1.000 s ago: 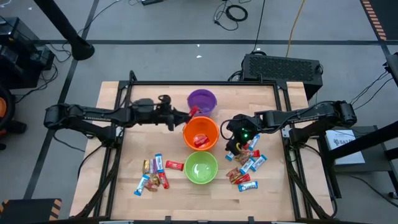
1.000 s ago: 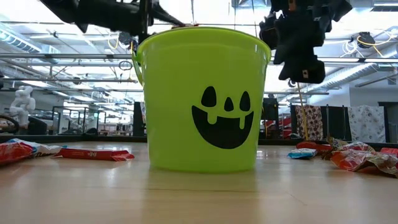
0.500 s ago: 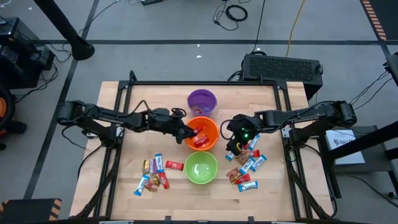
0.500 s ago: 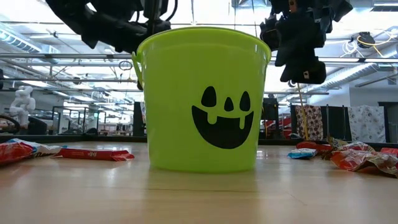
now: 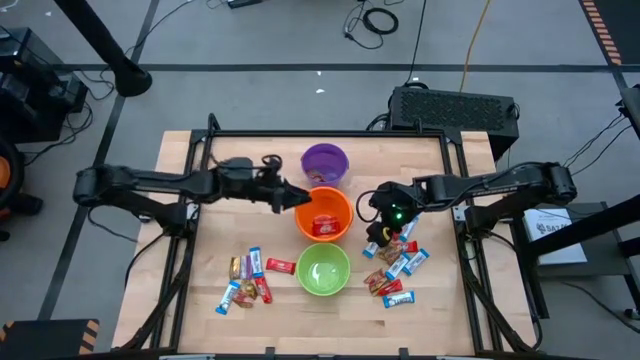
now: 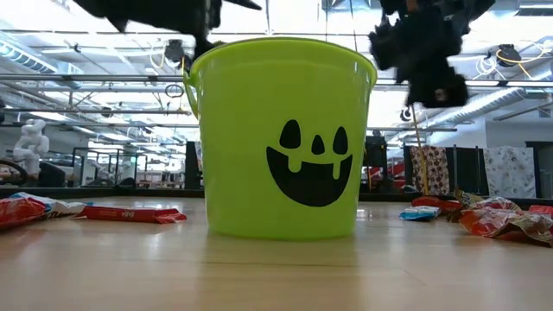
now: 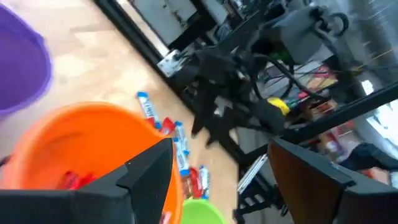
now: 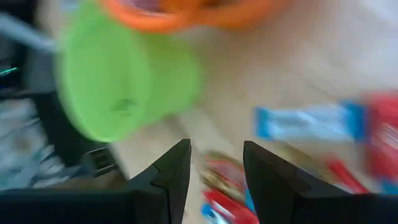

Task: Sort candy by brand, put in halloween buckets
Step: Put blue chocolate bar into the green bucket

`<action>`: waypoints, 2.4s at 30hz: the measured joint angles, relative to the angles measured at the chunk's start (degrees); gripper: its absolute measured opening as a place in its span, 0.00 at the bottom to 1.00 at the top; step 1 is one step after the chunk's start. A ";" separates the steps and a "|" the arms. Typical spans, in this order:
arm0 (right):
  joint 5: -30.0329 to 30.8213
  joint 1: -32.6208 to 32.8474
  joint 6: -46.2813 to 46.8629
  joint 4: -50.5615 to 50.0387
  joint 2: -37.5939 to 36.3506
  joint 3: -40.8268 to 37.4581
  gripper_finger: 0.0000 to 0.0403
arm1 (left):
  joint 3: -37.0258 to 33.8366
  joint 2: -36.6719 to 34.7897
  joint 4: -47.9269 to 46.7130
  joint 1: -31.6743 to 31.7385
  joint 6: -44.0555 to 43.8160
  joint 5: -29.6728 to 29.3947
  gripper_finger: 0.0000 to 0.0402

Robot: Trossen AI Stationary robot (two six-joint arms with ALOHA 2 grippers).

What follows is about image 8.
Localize blue white candy bar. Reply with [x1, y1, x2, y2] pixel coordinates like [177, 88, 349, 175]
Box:
[254, 100, 370, 143]
[379, 178, 398, 195]
[200, 203, 218, 220]

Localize black aluminium table frame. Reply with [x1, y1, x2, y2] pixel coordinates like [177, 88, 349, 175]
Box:
[0, 30, 127, 187]

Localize red gold crinkly candy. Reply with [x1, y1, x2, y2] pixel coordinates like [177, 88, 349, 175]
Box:
[198, 150, 249, 203]

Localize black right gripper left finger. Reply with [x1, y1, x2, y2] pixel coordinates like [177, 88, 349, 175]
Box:
[0, 138, 192, 224]

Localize green Halloween bucket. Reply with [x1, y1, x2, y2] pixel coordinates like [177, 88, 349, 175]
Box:
[55, 2, 203, 144]

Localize orange Halloween bucket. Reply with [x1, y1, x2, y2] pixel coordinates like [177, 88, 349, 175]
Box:
[98, 0, 282, 34]

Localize red KitKat bar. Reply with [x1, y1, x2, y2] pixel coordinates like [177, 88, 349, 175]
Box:
[201, 189, 261, 224]
[363, 92, 398, 185]

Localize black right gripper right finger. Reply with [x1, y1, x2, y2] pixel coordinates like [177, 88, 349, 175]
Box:
[243, 140, 398, 224]

